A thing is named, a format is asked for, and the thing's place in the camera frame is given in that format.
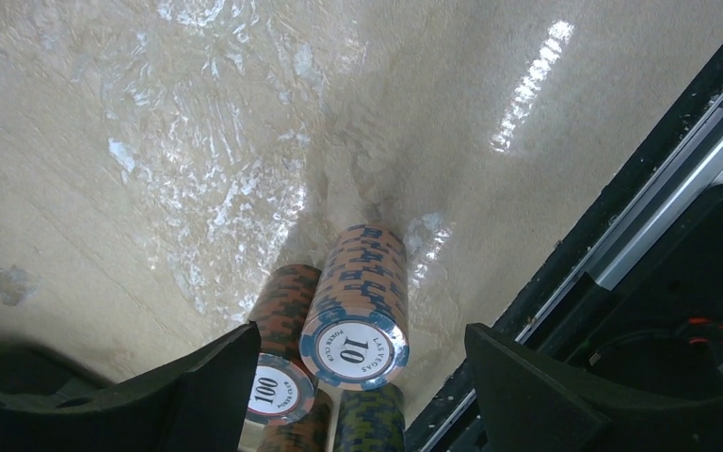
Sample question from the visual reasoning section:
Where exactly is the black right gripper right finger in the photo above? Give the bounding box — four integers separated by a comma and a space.
465, 324, 723, 451

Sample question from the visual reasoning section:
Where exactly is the pink blue 10 chip stack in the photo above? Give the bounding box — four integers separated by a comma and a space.
298, 224, 410, 391

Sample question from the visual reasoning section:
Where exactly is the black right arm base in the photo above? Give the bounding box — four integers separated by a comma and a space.
564, 184, 723, 400

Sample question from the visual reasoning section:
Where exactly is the green dark chip stack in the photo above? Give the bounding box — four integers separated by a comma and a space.
332, 383, 406, 452

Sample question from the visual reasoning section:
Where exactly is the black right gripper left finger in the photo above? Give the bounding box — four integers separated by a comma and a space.
0, 323, 261, 451

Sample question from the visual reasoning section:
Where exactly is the orange black 100 chip stack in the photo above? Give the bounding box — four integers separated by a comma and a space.
246, 264, 321, 426

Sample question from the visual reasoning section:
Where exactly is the orange brown chip stack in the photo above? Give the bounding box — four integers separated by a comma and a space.
257, 390, 333, 452

